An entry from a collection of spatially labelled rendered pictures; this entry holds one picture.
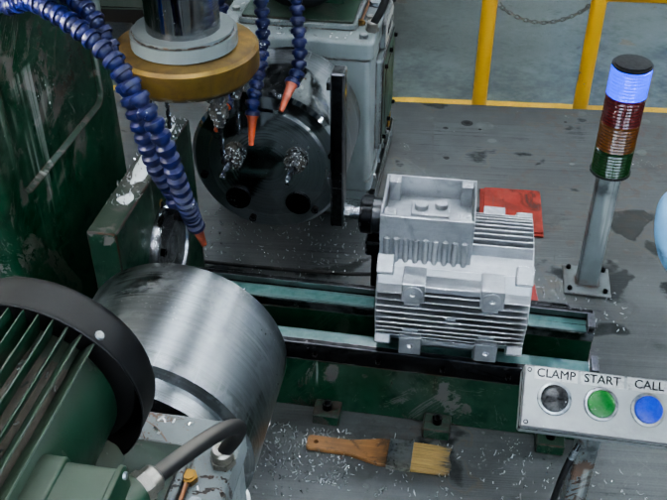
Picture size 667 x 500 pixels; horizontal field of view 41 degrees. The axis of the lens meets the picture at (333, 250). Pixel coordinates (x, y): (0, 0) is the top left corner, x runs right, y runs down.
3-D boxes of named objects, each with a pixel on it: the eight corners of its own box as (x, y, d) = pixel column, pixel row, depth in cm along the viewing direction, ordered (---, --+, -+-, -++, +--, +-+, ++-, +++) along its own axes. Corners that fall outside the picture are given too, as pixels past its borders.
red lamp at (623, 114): (601, 128, 137) (606, 101, 134) (599, 109, 141) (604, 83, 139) (642, 132, 136) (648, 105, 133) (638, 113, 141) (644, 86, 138)
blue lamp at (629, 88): (606, 101, 134) (612, 73, 131) (604, 83, 139) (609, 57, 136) (648, 105, 133) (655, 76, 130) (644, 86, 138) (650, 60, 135)
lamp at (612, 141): (597, 154, 139) (601, 128, 137) (594, 135, 144) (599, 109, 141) (636, 157, 139) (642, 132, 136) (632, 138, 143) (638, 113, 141)
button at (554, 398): (538, 411, 100) (540, 409, 98) (540, 384, 101) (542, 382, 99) (566, 415, 100) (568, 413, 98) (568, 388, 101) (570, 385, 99)
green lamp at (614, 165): (592, 179, 142) (597, 154, 139) (590, 159, 147) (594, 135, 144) (630, 182, 141) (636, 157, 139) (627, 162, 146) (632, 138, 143)
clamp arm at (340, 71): (326, 226, 138) (325, 72, 123) (330, 214, 140) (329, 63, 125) (348, 228, 137) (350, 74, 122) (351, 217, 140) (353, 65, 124)
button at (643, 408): (630, 423, 99) (634, 421, 97) (632, 396, 100) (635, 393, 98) (659, 427, 98) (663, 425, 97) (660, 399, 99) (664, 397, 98)
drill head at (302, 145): (184, 249, 146) (167, 112, 131) (246, 127, 179) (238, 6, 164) (335, 265, 143) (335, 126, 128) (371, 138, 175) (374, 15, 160)
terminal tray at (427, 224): (377, 261, 118) (379, 216, 114) (386, 215, 126) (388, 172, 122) (469, 270, 117) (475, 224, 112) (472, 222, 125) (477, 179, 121)
